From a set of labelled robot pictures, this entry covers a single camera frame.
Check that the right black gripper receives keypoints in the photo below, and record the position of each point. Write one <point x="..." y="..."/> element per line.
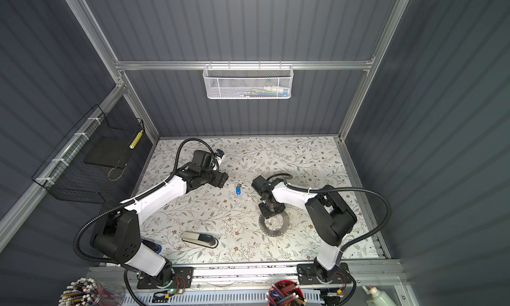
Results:
<point x="261" y="206"/>

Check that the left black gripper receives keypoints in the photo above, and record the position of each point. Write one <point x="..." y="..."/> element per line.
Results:
<point x="220" y="179"/>

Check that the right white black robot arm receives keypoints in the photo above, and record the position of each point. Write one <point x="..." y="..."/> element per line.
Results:
<point x="331" y="216"/>

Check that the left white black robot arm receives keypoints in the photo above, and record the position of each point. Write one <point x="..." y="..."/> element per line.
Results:
<point x="118" y="236"/>

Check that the grey black stapler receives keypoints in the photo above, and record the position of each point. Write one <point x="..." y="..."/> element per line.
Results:
<point x="200" y="239"/>

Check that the red pencil cup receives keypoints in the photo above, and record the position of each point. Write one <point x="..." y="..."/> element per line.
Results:
<point x="285" y="293"/>

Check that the yellow marker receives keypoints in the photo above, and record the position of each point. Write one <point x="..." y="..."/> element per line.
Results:
<point x="136" y="139"/>

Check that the black foam pad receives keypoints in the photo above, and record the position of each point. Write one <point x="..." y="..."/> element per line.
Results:
<point x="111" y="152"/>

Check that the white glue bottle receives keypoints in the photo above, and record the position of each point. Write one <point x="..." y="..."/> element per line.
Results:
<point x="377" y="297"/>

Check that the clear pencil jar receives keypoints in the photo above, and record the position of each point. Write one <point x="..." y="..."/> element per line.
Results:
<point x="89" y="292"/>

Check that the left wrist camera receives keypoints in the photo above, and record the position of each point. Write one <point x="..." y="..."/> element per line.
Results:
<point x="219" y="155"/>

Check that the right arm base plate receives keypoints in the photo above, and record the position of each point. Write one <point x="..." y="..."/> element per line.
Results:
<point x="314" y="274"/>

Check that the white wire mesh basket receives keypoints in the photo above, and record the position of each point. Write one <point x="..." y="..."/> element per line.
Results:
<point x="248" y="84"/>

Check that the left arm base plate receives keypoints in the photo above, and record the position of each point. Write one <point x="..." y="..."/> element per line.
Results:
<point x="170" y="278"/>

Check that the black wire basket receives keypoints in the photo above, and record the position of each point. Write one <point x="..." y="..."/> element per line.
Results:
<point x="95" y="166"/>

